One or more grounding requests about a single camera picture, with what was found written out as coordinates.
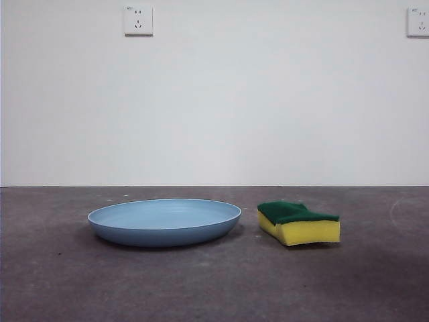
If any light blue round plate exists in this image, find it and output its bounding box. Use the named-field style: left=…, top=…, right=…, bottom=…
left=87, top=198, right=243, bottom=248

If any yellow sponge with green pad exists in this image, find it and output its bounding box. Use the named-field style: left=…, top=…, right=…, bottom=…
left=256, top=200, right=341, bottom=248

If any white wall power socket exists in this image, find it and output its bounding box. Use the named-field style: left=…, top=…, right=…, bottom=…
left=406, top=7, right=429, bottom=39
left=124, top=4, right=155, bottom=38

